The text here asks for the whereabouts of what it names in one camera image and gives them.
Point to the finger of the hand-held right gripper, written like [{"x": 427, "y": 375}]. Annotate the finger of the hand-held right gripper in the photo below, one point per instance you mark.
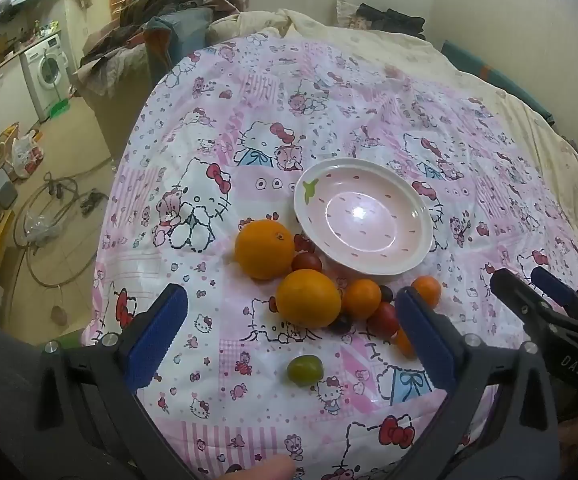
[
  {"x": 516, "y": 292},
  {"x": 556, "y": 287}
]

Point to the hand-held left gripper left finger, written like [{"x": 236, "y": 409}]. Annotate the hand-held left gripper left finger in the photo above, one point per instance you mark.
[{"x": 159, "y": 342}]

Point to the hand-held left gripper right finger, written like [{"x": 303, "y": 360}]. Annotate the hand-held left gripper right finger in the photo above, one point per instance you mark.
[{"x": 424, "y": 340}]

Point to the red cherry tomato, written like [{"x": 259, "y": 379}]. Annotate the red cherry tomato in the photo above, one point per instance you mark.
[
  {"x": 383, "y": 320},
  {"x": 306, "y": 262}
]

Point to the medium tangerine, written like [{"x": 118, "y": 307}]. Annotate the medium tangerine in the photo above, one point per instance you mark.
[{"x": 362, "y": 298}]

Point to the dark purple cherry tomato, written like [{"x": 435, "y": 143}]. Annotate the dark purple cherry tomato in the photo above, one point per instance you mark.
[
  {"x": 340, "y": 326},
  {"x": 386, "y": 293}
]

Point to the pink strawberry-print plate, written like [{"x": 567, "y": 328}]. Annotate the pink strawberry-print plate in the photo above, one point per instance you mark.
[{"x": 362, "y": 215}]

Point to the large orange with navel mark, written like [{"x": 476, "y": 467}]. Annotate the large orange with navel mark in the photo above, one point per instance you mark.
[{"x": 264, "y": 250}]

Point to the brown round floor object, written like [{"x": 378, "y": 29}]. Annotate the brown round floor object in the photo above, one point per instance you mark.
[{"x": 59, "y": 315}]

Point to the green cherry tomato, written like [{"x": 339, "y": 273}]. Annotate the green cherry tomato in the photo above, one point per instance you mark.
[{"x": 305, "y": 370}]

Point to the dark sandals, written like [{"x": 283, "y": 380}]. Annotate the dark sandals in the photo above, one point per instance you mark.
[{"x": 91, "y": 203}]

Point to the clear plastic bag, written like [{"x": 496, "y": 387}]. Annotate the clear plastic bag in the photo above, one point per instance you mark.
[{"x": 41, "y": 227}]

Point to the person's leg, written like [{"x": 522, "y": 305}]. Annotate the person's leg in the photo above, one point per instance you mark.
[{"x": 264, "y": 470}]

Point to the teal mattress edge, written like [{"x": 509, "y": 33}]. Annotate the teal mattress edge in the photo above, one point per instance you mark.
[{"x": 499, "y": 80}]

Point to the grey box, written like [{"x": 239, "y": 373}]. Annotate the grey box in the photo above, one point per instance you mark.
[{"x": 1, "y": 187}]

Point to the white and red plastic bag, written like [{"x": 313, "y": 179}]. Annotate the white and red plastic bag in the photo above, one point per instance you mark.
[{"x": 26, "y": 152}]

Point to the pink cartoon-cat printed blanket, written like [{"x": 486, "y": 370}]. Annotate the pink cartoon-cat printed blanket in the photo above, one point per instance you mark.
[{"x": 249, "y": 125}]

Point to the green dustpan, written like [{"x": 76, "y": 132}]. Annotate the green dustpan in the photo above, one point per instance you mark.
[{"x": 59, "y": 107}]

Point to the white washing machine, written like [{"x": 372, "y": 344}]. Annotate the white washing machine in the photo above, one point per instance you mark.
[{"x": 44, "y": 67}]

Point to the dark clothes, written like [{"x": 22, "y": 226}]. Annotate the dark clothes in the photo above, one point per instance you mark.
[{"x": 391, "y": 20}]

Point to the printed pillow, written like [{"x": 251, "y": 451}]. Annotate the printed pillow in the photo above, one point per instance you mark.
[{"x": 349, "y": 15}]

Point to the pile of clothes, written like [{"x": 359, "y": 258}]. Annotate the pile of clothes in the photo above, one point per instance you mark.
[{"x": 169, "y": 2}]

